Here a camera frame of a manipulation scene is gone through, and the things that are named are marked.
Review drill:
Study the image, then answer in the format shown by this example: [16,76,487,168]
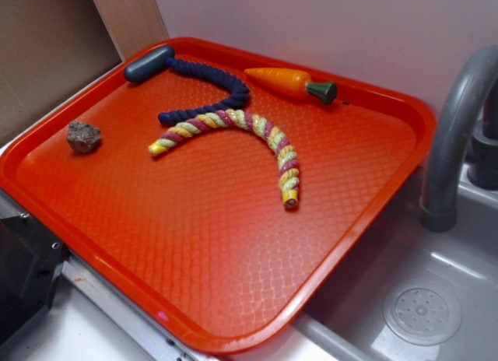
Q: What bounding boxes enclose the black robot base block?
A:
[1,213,67,353]

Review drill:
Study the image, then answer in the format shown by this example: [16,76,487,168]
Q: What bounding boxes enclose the grey brown rock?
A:
[66,121,102,154]

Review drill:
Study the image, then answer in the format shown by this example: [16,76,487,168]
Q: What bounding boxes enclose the red plastic tray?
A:
[0,37,437,356]

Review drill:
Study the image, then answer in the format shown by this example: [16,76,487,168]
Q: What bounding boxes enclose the orange toy carrot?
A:
[244,68,338,105]

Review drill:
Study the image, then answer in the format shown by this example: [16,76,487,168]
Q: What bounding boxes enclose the grey toy sink basin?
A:
[294,172,497,360]

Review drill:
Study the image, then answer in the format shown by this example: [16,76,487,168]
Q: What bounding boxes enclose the round sink drain cover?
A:
[383,282,462,346]

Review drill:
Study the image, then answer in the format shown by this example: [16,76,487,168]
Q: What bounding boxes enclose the grey toy faucet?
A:
[419,44,497,232]

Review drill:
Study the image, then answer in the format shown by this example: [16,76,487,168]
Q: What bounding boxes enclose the brown cardboard panel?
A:
[1,0,168,144]

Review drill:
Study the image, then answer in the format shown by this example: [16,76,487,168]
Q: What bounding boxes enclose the multicolour twisted rope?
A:
[148,108,301,211]

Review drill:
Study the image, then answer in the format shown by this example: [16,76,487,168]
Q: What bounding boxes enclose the navy blue twisted rope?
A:
[157,57,251,126]

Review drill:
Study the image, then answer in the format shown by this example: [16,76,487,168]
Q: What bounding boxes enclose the dark grey capsule handle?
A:
[124,45,175,83]

